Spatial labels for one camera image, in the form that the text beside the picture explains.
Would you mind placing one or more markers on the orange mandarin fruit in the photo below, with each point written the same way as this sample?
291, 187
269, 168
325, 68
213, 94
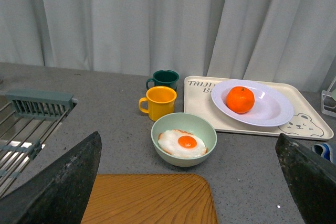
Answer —
240, 99

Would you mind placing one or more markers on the white ribbed plate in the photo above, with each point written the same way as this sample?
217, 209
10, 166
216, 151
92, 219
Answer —
271, 108

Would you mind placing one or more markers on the yellow enamel mug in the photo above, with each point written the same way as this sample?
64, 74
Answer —
158, 102

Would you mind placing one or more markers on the dark green enamel mug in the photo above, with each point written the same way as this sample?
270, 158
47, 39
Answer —
167, 78

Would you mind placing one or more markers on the cream bear serving tray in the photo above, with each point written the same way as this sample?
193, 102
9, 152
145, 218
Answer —
306, 123

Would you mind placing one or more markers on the light green bowl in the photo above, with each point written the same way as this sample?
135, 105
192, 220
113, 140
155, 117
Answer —
189, 123

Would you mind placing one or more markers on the fake fried egg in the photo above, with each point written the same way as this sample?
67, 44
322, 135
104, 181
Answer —
181, 144

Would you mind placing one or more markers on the wooden cutting board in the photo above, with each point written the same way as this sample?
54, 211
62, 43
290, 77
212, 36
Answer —
150, 198

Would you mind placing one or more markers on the white pleated curtain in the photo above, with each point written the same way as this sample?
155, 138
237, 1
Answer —
287, 41

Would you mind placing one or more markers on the green sink drying rack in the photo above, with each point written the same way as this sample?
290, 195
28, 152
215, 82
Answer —
28, 118

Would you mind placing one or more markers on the white cup drying rack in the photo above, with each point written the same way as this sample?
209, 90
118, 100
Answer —
327, 100

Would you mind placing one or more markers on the grey blue folded cloth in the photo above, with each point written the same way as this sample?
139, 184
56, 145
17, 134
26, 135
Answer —
325, 150

